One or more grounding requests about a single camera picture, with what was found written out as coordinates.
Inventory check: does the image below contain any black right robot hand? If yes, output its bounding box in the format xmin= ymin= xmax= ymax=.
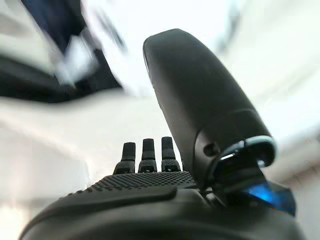
xmin=19 ymin=28 xmax=308 ymax=240

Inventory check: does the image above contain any white garment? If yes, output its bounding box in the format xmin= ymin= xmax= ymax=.
xmin=47 ymin=0 xmax=141 ymax=96

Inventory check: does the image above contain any black garment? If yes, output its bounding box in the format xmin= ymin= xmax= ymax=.
xmin=0 ymin=0 xmax=126 ymax=103

